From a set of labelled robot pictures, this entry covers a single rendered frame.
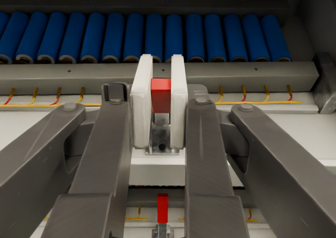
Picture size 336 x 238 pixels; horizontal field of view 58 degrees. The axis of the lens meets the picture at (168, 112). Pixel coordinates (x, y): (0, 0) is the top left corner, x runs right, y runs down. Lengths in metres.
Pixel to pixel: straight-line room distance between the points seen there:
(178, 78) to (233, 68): 0.13
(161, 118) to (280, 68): 0.12
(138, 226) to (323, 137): 0.25
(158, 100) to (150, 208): 0.26
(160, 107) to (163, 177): 0.09
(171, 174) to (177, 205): 0.16
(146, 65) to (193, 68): 0.10
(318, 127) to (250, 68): 0.08
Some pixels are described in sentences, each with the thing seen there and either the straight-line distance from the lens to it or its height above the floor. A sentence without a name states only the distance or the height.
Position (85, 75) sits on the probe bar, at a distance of 0.27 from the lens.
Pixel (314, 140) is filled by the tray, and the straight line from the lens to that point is 0.28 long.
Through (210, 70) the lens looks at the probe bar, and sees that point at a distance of 0.27.
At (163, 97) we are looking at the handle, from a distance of 0.18.
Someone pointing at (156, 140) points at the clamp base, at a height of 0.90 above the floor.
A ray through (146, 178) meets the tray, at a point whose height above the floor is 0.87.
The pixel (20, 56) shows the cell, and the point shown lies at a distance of 0.32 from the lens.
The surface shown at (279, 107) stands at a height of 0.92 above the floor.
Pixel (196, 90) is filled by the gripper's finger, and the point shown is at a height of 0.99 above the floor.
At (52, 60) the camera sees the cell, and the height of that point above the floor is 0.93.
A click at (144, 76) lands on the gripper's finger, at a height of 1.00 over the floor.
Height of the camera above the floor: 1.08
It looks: 39 degrees down
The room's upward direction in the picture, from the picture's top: 1 degrees clockwise
